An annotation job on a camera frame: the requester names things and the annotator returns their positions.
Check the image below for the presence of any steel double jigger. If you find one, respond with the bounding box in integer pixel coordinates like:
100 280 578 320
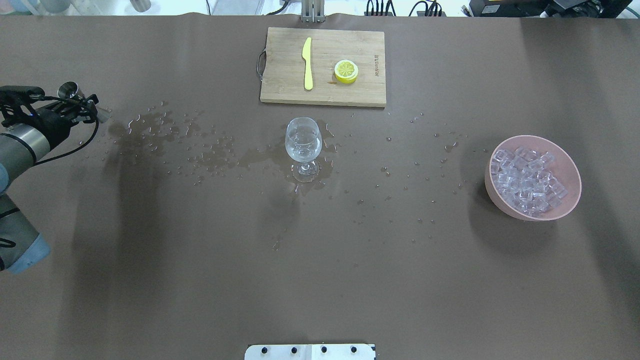
57 80 111 124

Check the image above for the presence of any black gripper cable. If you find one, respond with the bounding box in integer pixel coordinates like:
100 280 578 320
35 117 100 166

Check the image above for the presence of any yellow plastic knife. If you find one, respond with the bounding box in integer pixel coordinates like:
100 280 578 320
301 37 314 91

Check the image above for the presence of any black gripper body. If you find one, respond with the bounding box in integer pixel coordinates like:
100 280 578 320
0 85 96 149

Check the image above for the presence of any bamboo cutting board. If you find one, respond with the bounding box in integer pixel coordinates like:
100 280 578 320
259 27 387 109

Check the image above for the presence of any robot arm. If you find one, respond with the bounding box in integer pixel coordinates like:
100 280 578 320
0 81 106 274

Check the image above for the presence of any aluminium frame post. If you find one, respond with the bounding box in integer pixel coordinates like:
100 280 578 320
301 0 326 23

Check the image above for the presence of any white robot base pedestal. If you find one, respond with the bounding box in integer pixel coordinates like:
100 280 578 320
243 342 377 360

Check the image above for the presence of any yellow lemon slice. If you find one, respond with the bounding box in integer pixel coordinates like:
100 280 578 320
333 59 359 84

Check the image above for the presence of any pink bowl of ice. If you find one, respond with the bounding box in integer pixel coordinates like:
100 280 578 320
485 135 582 221

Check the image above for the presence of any clear wine glass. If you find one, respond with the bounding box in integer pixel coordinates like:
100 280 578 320
285 117 322 183

